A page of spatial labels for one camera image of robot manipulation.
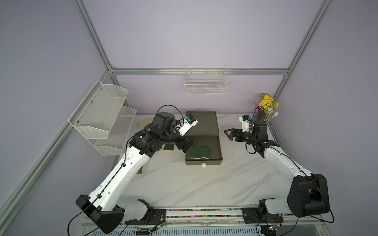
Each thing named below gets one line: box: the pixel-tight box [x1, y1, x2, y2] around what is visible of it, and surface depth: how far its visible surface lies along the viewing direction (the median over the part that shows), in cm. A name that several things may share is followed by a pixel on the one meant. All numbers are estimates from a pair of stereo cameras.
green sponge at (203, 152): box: [189, 146, 213, 160], surface depth 82 cm
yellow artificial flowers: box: [253, 94, 280, 123], surface depth 94 cm
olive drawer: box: [199, 125, 223, 169], surface depth 84 cm
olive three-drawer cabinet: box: [183, 110, 221, 145], surface depth 84 cm
